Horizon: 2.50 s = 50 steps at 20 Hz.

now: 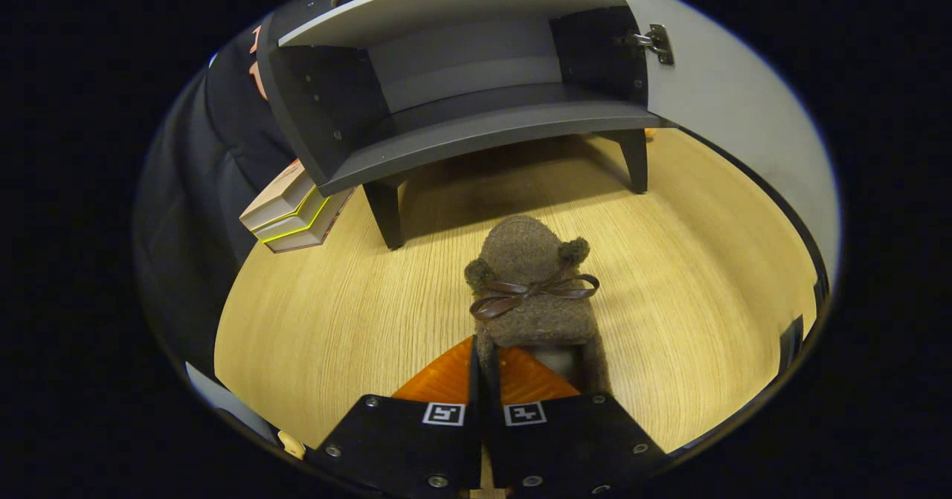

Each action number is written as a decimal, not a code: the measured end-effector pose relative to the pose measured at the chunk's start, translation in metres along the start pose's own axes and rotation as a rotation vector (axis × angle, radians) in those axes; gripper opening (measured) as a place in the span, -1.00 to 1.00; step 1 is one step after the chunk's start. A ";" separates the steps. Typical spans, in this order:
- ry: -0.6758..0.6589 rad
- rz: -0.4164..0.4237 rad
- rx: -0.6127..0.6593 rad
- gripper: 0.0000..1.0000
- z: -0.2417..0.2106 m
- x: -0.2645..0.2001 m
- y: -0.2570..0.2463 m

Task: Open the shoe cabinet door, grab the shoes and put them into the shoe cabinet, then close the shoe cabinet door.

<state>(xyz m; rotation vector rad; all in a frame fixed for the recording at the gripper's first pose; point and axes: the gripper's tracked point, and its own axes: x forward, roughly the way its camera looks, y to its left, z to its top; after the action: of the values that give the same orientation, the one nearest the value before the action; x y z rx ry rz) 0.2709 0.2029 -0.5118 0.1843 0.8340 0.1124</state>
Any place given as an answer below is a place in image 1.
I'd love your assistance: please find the black backdrop cloth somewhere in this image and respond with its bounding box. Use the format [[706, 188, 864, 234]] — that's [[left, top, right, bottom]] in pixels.
[[134, 27, 298, 381]]

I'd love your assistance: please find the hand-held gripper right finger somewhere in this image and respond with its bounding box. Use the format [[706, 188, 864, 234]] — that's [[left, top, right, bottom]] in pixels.
[[483, 345, 669, 497]]

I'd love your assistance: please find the dark grey shoe cabinet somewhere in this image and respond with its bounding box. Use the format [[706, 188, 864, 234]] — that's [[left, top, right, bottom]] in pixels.
[[257, 0, 674, 251]]

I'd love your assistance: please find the yellow edged book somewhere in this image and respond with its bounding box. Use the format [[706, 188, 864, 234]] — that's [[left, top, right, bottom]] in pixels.
[[259, 187, 356, 254]]

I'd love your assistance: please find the white panel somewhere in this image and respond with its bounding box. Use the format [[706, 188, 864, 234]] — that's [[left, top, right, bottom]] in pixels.
[[184, 363, 277, 444]]

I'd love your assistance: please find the beige orange cover book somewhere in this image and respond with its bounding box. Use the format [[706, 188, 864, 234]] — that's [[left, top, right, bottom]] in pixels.
[[239, 159, 328, 241]]

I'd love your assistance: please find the black stand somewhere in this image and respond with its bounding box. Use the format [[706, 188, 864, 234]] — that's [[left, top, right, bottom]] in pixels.
[[777, 315, 805, 373]]

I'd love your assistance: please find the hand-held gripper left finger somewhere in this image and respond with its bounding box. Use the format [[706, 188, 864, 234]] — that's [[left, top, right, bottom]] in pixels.
[[305, 335, 484, 497]]

